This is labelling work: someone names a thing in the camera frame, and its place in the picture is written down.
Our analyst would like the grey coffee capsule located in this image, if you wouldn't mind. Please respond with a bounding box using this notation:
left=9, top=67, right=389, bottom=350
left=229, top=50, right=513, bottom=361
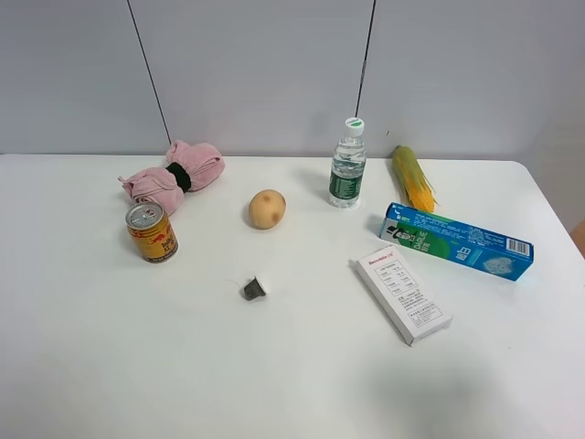
left=241, top=276, right=267, bottom=301

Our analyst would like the pink towel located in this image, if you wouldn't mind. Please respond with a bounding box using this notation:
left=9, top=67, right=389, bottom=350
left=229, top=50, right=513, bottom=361
left=118, top=141, right=225, bottom=215

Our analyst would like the potato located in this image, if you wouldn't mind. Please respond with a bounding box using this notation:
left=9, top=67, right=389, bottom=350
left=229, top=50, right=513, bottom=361
left=249, top=189, right=286, bottom=230

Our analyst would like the clear water bottle green label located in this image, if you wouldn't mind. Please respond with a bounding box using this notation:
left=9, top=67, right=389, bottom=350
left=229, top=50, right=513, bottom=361
left=328, top=117, right=367, bottom=209

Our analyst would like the corn cob with husk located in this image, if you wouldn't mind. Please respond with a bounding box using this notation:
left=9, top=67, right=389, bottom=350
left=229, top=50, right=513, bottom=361
left=391, top=145, right=437, bottom=213

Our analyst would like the blue green toothpaste box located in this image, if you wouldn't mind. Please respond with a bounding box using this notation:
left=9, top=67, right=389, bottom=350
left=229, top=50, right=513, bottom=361
left=379, top=202, right=534, bottom=281

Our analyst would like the gold energy drink can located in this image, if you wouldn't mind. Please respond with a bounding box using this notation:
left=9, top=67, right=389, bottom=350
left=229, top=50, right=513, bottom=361
left=125, top=201, right=178, bottom=263

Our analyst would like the white cardboard box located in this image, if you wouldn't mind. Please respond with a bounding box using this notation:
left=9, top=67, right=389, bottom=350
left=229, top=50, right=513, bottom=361
left=356, top=245, right=452, bottom=346

